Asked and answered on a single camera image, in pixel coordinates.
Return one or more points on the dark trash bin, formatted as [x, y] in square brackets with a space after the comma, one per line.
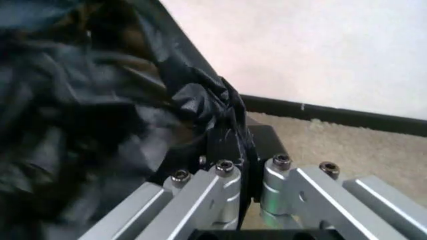
[181, 42]

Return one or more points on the black plastic garbage bag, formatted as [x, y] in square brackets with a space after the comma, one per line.
[83, 100]

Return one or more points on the black baseboard strip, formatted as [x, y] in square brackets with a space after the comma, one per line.
[333, 113]

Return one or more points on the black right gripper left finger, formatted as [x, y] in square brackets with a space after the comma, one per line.
[203, 190]

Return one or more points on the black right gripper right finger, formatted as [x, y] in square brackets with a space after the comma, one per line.
[310, 195]

